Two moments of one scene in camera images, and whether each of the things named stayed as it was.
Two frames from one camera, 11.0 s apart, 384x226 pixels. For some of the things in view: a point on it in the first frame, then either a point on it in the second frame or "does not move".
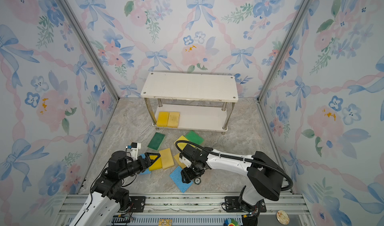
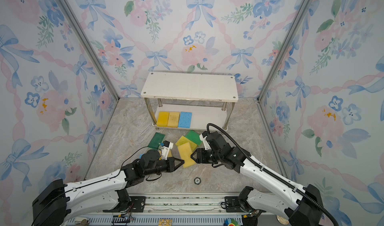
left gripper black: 143,166 → 171,166
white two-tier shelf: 204,101 does not move
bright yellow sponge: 162,120 does not move
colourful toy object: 230,222 does not move
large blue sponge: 176,177 → 184,120
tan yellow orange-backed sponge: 173,119 does not move
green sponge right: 193,137 does not move
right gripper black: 186,176 → 200,154
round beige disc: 283,217 does not move
